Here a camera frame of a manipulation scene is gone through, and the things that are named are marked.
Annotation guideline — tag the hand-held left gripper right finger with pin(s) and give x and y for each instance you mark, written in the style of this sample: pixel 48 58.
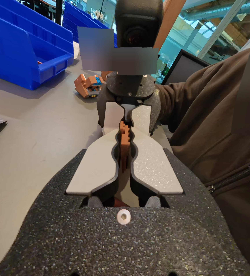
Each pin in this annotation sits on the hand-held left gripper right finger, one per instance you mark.
pixel 155 170

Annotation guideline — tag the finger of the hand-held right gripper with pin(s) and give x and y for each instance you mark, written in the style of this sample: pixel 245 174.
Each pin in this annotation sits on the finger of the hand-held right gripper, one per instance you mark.
pixel 142 118
pixel 113 114

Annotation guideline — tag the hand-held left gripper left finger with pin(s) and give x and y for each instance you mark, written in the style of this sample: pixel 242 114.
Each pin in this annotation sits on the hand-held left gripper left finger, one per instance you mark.
pixel 94 170

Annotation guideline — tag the wide brown toy brick plate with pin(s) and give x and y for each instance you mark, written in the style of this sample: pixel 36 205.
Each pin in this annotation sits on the wide brown toy brick plate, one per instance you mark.
pixel 125 138

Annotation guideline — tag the tan brown brick figure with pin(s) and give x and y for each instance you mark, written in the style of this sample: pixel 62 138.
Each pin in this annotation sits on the tan brown brick figure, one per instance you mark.
pixel 105 75

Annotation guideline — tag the small brown brick model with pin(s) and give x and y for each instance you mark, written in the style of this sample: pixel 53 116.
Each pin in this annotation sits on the small brown brick model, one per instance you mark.
pixel 84 86

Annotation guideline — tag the black monitor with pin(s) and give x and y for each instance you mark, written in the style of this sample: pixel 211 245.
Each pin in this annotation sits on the black monitor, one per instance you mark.
pixel 185 69

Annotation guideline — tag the white paper booklet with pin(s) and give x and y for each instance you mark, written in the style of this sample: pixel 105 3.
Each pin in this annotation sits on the white paper booklet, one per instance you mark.
pixel 76 50

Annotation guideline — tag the wooden pillar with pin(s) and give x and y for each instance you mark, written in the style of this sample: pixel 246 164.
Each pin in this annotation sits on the wooden pillar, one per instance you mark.
pixel 170 21

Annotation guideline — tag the black pole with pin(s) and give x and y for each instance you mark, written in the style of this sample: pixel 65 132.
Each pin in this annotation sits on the black pole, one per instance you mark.
pixel 59 10

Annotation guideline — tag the blue plastic bin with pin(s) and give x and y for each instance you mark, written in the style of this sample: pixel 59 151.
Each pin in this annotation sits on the blue plastic bin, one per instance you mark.
pixel 12 60
pixel 30 15

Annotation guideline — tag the silver ventilation duct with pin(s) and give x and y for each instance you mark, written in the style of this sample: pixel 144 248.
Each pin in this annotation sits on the silver ventilation duct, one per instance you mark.
pixel 213 10

